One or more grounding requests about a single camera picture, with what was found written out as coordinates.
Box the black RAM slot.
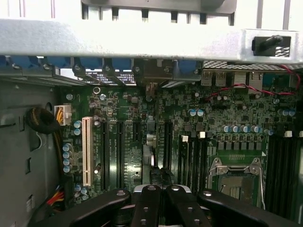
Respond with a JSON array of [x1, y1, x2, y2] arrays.
[[191, 137, 199, 187], [284, 131, 295, 206], [199, 131, 209, 187], [270, 139, 284, 204]]

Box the CPU socket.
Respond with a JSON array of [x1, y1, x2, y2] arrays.
[[208, 157, 267, 209]]

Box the long black expansion slot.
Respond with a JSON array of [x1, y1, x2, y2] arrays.
[[117, 121, 125, 188], [101, 120, 110, 190], [164, 122, 173, 169]]

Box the metal socket cover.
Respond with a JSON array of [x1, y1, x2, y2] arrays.
[[209, 157, 262, 177]]

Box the short black expansion slot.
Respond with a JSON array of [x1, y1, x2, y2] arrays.
[[132, 122, 141, 141]]

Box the thin metal locking lever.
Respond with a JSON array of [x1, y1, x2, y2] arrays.
[[258, 163, 267, 210]]

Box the white expansion slot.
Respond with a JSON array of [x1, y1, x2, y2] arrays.
[[82, 117, 93, 186]]

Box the green motherboard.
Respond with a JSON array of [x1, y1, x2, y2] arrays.
[[58, 70, 303, 213]]

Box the white power connector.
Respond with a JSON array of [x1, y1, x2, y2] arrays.
[[53, 105, 72, 126]]

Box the silver USB port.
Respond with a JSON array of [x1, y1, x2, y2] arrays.
[[201, 70, 214, 87], [215, 70, 228, 87]]

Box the black open PC case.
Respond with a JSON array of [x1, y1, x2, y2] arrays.
[[0, 18, 303, 227]]

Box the blue slot retention clip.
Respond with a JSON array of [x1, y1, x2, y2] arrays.
[[46, 56, 71, 70], [111, 58, 132, 77], [80, 57, 104, 77], [10, 56, 38, 69], [177, 60, 202, 74]]

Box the blue rear port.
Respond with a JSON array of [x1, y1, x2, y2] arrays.
[[262, 73, 291, 91]]

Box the red yellow wire bundle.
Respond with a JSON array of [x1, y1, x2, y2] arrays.
[[46, 186, 66, 207]]

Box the black sleeved cable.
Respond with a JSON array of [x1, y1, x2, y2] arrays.
[[25, 106, 65, 177]]

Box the red black twisted wire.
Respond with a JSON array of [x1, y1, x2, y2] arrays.
[[203, 65, 302, 100]]

